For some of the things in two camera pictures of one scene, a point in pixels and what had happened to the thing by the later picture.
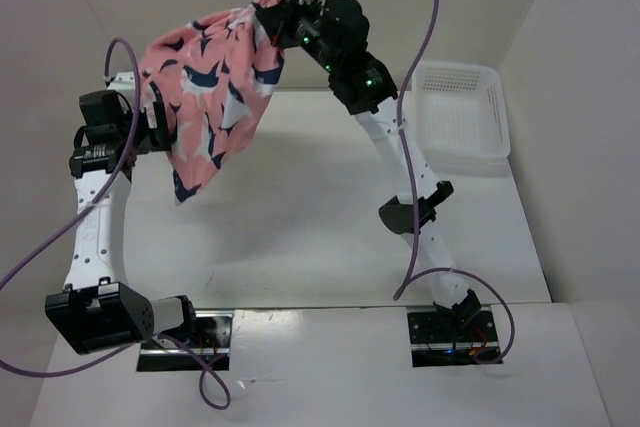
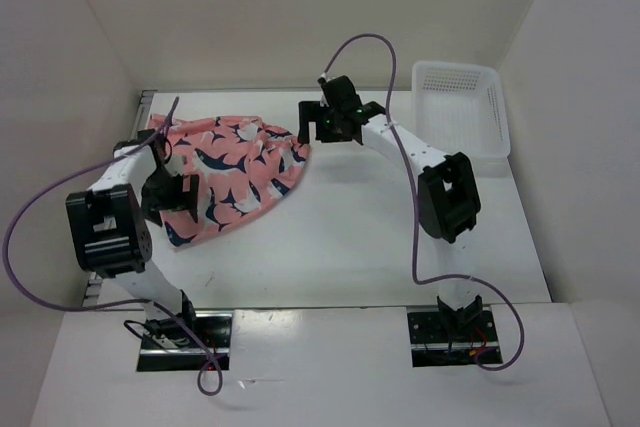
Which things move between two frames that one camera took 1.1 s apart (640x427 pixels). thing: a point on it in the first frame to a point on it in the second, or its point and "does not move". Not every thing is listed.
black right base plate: x=437 y=340 does not move
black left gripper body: x=152 y=139 to x=161 y=191
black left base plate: x=209 y=340 does not move
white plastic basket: x=461 y=117 does not move
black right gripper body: x=295 y=23 to x=329 y=128
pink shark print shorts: x=210 y=77 to x=243 y=166
